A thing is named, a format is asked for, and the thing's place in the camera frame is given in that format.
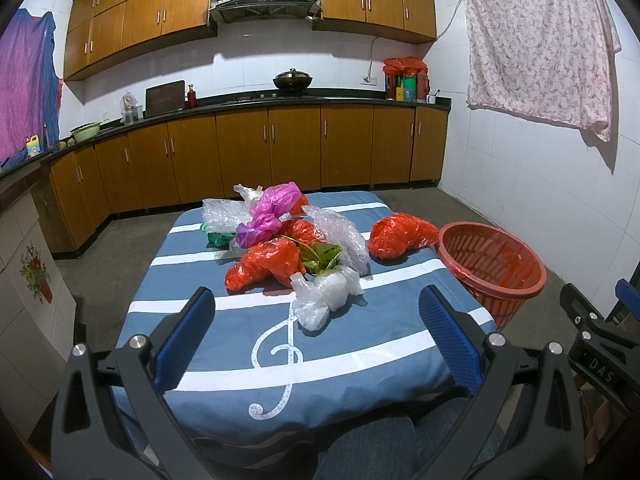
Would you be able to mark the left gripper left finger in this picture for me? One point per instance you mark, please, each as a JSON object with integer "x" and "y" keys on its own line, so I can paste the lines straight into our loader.
{"x": 89, "y": 440}

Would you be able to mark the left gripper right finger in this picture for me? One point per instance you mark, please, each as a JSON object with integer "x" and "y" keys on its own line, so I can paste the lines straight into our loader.
{"x": 544, "y": 439}

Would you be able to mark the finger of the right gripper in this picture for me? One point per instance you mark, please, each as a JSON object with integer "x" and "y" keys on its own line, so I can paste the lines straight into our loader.
{"x": 628, "y": 299}
{"x": 580, "y": 311}

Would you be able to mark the red bag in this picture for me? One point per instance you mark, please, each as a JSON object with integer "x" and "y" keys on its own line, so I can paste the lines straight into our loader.
{"x": 278, "y": 258}
{"x": 398, "y": 233}
{"x": 298, "y": 228}

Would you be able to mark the white plastic bag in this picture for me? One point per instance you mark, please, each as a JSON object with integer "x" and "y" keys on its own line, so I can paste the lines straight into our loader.
{"x": 329, "y": 291}

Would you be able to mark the long bubble wrap sheet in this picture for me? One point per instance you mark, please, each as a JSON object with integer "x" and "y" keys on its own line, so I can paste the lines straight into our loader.
{"x": 338, "y": 230}

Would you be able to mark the light green plastic bag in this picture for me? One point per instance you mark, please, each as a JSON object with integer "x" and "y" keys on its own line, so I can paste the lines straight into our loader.
{"x": 318, "y": 257}

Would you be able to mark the magenta plastic bag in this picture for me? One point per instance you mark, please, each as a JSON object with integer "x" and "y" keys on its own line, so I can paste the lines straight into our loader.
{"x": 275, "y": 202}

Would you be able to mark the red bag back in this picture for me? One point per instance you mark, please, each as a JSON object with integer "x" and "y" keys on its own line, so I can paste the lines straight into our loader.
{"x": 298, "y": 228}

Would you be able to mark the dark green plastic bag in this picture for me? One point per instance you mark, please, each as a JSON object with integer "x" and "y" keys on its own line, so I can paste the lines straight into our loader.
{"x": 219, "y": 240}

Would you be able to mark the clear plastic bag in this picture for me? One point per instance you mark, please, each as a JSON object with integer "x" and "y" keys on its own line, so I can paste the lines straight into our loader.
{"x": 251, "y": 196}

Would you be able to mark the red plastic waste basket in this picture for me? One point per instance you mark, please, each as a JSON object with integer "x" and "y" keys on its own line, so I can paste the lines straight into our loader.
{"x": 499, "y": 270}

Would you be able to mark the blue striped table cloth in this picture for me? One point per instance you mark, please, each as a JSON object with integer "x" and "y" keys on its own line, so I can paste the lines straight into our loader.
{"x": 257, "y": 374}

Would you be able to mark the wooden lower cabinets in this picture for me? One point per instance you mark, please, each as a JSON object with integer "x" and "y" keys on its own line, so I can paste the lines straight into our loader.
{"x": 73, "y": 201}

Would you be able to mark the wooden cabinets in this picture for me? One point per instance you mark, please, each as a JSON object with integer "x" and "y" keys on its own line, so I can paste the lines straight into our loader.
{"x": 73, "y": 201}
{"x": 103, "y": 33}

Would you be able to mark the pink floral hanging cloth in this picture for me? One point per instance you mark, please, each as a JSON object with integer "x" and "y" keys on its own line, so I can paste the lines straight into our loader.
{"x": 544, "y": 60}

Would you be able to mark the yellow detergent bottle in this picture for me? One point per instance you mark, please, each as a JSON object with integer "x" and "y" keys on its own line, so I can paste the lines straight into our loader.
{"x": 32, "y": 146}

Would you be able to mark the green basin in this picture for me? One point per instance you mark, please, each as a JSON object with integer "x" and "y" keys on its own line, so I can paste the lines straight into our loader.
{"x": 85, "y": 132}

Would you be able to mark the red bag covered appliance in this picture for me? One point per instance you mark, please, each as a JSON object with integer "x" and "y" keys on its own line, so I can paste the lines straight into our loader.
{"x": 406, "y": 79}

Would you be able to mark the glass jar with bag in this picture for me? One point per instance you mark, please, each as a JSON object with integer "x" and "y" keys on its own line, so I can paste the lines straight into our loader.
{"x": 132, "y": 111}

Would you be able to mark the black counter top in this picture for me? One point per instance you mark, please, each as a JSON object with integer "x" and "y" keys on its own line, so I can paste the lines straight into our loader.
{"x": 240, "y": 102}

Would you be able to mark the dark cutting board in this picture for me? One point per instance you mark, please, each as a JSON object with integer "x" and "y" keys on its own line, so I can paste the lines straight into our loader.
{"x": 165, "y": 99}

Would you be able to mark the red bottle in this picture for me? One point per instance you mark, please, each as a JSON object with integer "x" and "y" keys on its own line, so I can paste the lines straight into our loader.
{"x": 191, "y": 97}

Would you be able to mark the purple blue hanging cloth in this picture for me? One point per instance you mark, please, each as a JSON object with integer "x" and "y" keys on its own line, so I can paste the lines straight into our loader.
{"x": 30, "y": 87}

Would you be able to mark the black wok with lid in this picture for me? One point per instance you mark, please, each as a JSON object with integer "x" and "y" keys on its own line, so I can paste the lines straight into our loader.
{"x": 292, "y": 81}

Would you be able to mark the wooden upper cabinets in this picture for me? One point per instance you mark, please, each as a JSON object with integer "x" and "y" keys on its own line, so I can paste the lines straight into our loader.
{"x": 103, "y": 33}

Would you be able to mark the flower wall sticker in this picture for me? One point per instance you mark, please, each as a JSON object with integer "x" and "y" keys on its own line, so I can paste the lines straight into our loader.
{"x": 36, "y": 274}

